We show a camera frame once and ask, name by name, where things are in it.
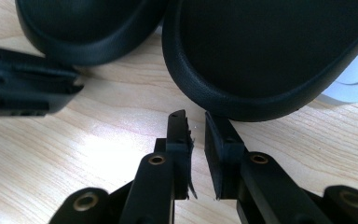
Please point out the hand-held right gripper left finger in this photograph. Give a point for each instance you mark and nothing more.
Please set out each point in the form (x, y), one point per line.
(158, 186)

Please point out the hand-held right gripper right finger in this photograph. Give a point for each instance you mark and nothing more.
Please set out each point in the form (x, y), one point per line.
(261, 186)

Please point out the black slipper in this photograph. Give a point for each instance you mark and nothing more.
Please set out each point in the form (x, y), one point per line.
(90, 34)
(254, 56)

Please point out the white shoe rack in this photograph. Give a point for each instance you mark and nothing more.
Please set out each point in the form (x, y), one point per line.
(354, 81)

